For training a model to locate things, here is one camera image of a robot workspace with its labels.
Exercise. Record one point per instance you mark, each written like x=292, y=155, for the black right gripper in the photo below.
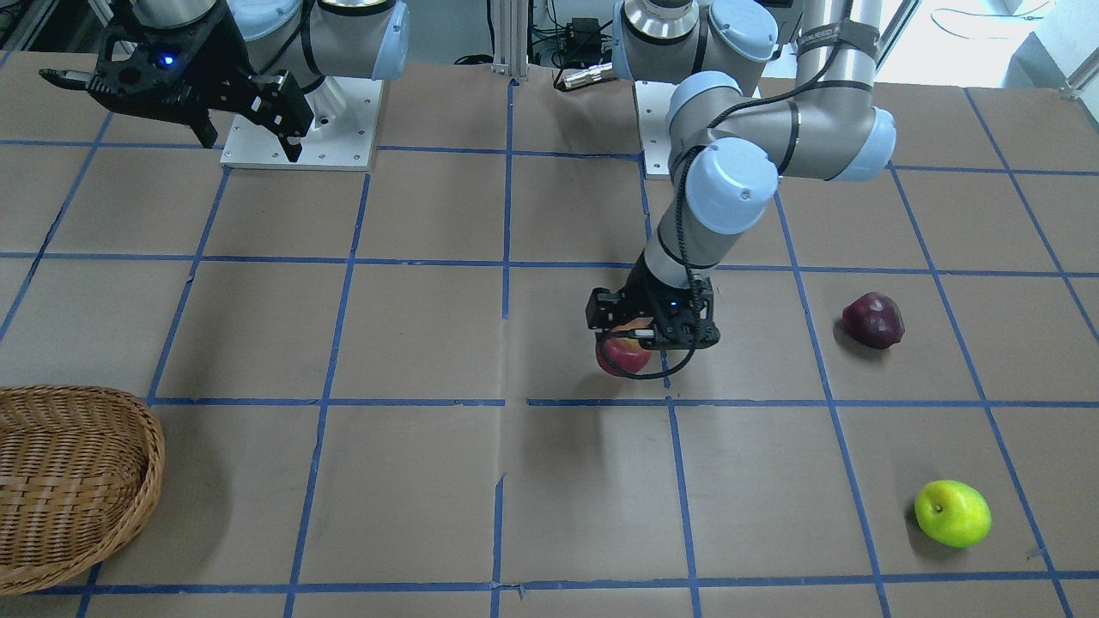
x=225, y=51

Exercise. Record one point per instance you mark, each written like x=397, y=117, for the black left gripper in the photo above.
x=640, y=283

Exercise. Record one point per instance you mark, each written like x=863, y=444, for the dark red apple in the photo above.
x=875, y=320

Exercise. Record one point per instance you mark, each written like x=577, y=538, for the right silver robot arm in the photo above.
x=301, y=79

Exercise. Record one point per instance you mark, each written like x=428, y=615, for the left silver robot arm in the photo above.
x=729, y=149

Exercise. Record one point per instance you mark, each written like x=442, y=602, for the woven wicker basket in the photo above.
x=81, y=476

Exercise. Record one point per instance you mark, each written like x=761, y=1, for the silver metal connector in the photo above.
x=585, y=78

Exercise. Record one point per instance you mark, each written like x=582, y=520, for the green apple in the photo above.
x=953, y=513

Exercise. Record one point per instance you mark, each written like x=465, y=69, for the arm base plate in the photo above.
x=652, y=103
x=346, y=112

